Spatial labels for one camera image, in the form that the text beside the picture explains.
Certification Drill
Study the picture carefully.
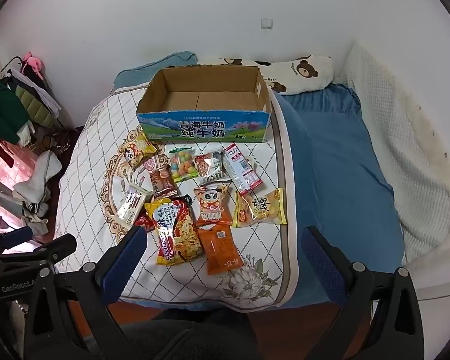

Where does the pink plush toy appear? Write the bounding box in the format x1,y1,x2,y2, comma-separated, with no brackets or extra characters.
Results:
22,51,46,80

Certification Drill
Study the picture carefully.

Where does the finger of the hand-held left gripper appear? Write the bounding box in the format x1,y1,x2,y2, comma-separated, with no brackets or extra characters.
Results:
0,226,35,256
0,233,78,271

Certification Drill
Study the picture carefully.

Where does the clear bag of colourful candy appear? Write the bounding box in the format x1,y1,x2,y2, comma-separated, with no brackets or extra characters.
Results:
168,148,200,183

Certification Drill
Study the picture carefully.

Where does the dark green garment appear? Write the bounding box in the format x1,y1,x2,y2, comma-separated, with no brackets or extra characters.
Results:
0,82,28,144

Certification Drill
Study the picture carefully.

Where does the beige cookie packet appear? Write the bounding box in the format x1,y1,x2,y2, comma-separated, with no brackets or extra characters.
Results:
116,183,153,229

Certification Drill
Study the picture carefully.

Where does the bear print pillow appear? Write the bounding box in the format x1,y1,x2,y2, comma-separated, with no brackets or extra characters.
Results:
209,55,333,95

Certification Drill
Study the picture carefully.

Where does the yellow bread packet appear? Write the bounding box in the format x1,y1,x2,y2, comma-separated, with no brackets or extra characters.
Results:
234,188,288,229

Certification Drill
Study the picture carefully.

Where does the instant noodle packet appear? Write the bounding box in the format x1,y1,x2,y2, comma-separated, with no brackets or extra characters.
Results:
144,194,203,267

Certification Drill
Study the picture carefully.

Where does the light blue towel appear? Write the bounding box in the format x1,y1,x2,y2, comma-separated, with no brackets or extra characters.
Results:
113,50,198,88

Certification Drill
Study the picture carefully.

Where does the blue blanket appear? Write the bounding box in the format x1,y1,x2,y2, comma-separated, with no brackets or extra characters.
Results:
274,82,406,310

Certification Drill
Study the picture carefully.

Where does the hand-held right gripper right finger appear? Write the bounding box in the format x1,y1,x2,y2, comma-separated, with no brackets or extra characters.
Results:
301,226,425,360

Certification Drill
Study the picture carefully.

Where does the dark cloth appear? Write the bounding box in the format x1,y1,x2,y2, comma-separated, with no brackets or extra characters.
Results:
118,308,265,360

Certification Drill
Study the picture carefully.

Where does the small red snack packet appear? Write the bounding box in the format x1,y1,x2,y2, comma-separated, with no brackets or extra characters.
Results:
134,210,157,232

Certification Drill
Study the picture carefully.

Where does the silver snack packet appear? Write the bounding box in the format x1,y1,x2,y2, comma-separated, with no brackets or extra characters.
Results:
194,150,226,187

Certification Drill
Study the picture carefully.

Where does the plain orange snack packet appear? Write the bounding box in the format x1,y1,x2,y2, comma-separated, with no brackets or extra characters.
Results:
197,223,245,275

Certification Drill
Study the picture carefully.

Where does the white textured bedspread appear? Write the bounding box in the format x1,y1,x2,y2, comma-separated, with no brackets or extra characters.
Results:
339,43,450,302

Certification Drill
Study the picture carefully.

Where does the olive padded garment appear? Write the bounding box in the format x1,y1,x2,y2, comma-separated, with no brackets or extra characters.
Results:
14,83,62,126

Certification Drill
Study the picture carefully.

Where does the yellow panda snack packet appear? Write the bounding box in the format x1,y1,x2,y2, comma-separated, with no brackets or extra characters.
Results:
121,134,158,168

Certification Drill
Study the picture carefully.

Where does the long red white packet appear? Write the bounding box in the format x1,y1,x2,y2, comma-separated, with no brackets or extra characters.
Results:
223,143,263,196

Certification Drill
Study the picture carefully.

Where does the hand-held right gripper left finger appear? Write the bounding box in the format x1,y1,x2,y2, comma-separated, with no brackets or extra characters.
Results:
22,225,148,360

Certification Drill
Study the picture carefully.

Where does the orange panda snack packet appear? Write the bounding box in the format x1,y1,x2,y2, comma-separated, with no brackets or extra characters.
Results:
193,183,233,226

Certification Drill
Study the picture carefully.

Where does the white quilted floral bedcover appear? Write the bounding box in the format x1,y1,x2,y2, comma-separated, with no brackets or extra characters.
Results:
53,82,299,305

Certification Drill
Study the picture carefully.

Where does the brown snack packet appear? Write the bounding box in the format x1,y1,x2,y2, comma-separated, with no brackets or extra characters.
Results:
150,169,179,198

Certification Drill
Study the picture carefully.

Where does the white garment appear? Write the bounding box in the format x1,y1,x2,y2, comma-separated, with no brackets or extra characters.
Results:
12,151,63,214

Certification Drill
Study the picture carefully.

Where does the blue and green package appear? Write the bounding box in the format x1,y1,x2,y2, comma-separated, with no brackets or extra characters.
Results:
136,65,273,144

